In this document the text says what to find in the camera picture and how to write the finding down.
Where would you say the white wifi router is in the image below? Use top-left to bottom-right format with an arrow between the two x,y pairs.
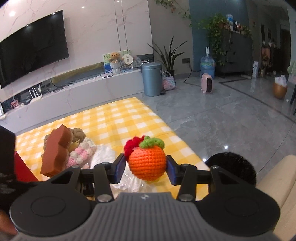
28,85 -> 43,102

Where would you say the gold waste basket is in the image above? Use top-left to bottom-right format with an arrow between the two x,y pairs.
273,75 -> 287,99

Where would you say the black wall television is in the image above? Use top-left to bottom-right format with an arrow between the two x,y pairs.
1,10 -> 69,88

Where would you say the person's left hand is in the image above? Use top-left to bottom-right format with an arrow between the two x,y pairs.
0,210 -> 18,235

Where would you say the green illustrated poster board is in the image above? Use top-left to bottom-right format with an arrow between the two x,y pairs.
102,50 -> 132,73

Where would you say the brown plush scrunchie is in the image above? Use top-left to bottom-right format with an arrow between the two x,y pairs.
43,128 -> 86,150

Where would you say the teddy bear figurine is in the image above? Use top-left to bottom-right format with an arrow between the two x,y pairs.
108,52 -> 122,63

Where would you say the brown bear sponge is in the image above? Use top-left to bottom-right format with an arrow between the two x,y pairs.
40,125 -> 73,178

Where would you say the round paper fan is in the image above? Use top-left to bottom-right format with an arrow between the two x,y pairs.
121,54 -> 133,68

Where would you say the blue metal trash can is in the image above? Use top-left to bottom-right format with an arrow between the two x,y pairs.
141,62 -> 163,96

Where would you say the red Wonderlab box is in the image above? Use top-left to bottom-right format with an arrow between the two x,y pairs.
14,151 -> 38,183

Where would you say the pink white crochet pouch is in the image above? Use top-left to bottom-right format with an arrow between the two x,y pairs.
65,138 -> 97,168

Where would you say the dark cabinet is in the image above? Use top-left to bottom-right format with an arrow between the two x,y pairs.
216,30 -> 253,76

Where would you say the orange crochet fruit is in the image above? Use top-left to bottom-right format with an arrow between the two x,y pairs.
128,136 -> 167,182

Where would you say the pastel woven basket bag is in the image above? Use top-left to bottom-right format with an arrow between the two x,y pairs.
162,71 -> 176,91

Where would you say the red crochet strawberry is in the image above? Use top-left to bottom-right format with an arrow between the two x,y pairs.
123,136 -> 145,162

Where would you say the snake plant in pot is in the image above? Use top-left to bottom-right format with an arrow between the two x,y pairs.
147,37 -> 188,77

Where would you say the white marble tv console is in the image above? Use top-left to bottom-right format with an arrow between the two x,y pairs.
1,70 -> 144,135

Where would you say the blue water jug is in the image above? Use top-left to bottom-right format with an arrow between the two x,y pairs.
200,47 -> 216,79

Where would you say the white plastic bag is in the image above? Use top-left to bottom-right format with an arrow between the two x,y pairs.
88,145 -> 153,197

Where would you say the pink space heater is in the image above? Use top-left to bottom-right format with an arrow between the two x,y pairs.
201,73 -> 213,93

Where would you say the trailing pothos plant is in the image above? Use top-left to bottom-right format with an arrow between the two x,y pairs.
199,14 -> 226,66

